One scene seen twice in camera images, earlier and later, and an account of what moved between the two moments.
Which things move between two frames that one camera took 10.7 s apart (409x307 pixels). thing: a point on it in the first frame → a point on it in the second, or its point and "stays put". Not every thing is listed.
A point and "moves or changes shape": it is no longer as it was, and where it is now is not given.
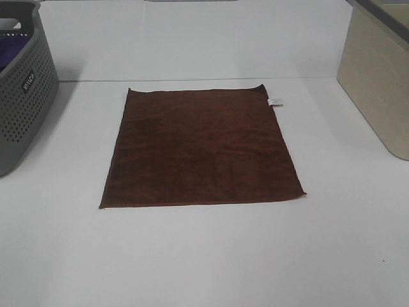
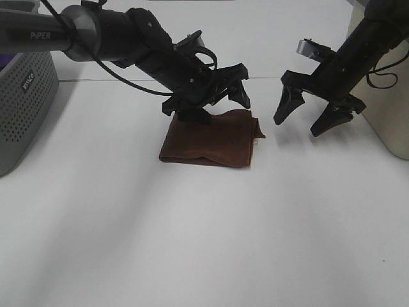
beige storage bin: (373, 70) stays put
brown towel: (198, 146) moves or changes shape
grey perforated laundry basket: (28, 86) stays put
